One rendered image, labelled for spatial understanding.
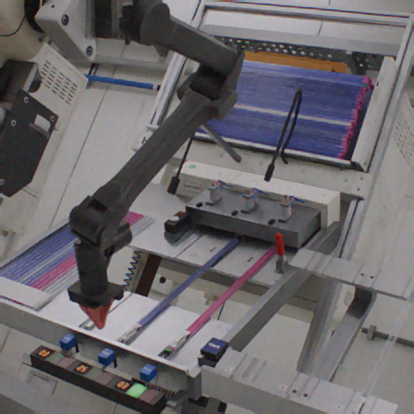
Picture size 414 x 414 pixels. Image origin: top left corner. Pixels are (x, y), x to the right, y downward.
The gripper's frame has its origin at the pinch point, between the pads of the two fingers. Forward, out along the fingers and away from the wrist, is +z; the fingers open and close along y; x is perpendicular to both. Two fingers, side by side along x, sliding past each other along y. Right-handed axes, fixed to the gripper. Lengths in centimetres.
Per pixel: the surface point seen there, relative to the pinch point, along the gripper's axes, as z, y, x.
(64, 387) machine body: 41, 32, -15
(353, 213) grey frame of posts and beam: 6, -22, -79
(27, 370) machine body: 40, 46, -15
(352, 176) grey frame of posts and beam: -3, -20, -83
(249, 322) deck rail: 8.2, -20.4, -24.9
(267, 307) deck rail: 9.3, -20.4, -33.3
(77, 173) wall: 87, 198, -200
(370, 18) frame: -36, -9, -120
